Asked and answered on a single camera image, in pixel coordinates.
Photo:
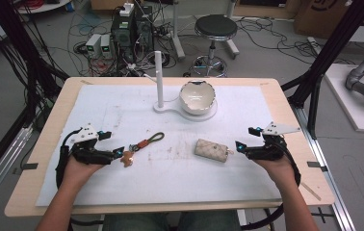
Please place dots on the black round stool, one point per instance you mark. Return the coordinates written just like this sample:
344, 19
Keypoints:
216, 27

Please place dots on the person's left hand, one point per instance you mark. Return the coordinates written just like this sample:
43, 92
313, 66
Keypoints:
77, 174

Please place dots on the white power supply unit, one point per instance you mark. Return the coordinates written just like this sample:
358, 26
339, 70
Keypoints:
92, 45
105, 45

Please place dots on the black tape strip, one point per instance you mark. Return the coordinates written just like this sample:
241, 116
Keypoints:
316, 165
30, 166

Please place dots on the white eggshell-shaped bowl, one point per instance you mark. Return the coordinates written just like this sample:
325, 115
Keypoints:
197, 100

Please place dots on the black frame post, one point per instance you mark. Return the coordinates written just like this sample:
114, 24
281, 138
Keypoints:
331, 48
19, 41

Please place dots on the white stand with post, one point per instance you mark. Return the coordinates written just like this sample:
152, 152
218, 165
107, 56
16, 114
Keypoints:
159, 80

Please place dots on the white power adapter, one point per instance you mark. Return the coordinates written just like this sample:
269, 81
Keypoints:
126, 9

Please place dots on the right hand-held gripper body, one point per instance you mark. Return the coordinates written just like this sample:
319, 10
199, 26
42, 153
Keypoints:
268, 151

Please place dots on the white platform board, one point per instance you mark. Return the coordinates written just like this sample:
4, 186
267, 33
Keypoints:
356, 115

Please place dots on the person's legs in jeans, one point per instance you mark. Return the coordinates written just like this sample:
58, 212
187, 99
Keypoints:
170, 222

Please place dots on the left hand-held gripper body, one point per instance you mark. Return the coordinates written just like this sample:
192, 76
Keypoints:
88, 155

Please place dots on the black computer tower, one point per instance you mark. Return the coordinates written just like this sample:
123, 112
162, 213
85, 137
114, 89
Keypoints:
132, 35

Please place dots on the grey metal stand leg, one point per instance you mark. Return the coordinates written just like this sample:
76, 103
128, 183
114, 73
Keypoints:
176, 35

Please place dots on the beige quilted key pouch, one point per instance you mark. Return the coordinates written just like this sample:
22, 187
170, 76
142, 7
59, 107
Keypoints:
210, 150

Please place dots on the aluminium rail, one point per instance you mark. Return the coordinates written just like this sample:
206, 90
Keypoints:
0, 170
331, 179

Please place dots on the person's right hand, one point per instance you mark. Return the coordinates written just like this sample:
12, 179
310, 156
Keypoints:
279, 171

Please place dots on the white table mat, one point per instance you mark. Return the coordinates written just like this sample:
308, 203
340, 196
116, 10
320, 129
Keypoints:
170, 179

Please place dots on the cardboard box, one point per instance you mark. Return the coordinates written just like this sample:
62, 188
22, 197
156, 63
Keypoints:
324, 17

